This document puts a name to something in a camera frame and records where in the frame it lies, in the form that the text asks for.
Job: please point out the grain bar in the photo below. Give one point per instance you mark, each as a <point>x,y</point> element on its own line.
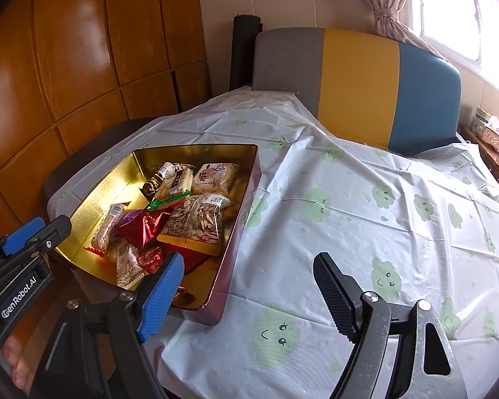
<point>100,241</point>

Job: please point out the sunflower seed snack bag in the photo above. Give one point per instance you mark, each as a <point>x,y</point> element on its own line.
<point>197,224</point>

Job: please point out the tissue box on shelf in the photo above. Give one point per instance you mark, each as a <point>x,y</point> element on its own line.
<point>486,127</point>

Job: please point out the wooden side shelf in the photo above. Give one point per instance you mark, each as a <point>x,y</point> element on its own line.
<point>488,154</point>

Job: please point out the white ba zhen snack pack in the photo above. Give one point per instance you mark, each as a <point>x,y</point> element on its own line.
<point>128,272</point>

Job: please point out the person's left hand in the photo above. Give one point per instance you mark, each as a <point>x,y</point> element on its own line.
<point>20,372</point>

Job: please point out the beige printed snack pack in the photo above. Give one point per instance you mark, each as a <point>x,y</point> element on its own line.
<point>214,178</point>

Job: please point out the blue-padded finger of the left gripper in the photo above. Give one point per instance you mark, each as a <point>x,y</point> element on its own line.
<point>17,240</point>

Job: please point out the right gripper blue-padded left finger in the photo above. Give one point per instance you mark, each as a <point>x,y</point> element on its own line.
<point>155,294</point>

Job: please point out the purple snack packet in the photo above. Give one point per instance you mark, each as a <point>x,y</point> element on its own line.
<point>126,218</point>

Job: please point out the grey yellow blue chair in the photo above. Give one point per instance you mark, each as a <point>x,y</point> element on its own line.
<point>362,87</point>

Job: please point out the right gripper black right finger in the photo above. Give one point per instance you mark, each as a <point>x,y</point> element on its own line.
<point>342,296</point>

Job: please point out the white green-patterned tablecloth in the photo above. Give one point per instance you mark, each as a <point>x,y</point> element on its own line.
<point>409,229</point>

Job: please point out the small red patterned snack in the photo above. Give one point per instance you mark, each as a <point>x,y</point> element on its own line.
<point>151,259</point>

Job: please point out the shiny red foil snack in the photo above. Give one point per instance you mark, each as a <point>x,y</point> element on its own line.
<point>143,229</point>

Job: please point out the gold tin box, maroon sides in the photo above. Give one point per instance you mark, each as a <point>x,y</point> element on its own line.
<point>207,279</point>

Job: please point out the cracker pack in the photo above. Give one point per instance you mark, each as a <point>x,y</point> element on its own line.
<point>176,187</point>

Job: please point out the dark brown gold snack bag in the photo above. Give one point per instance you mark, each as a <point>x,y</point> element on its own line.
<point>150,187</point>

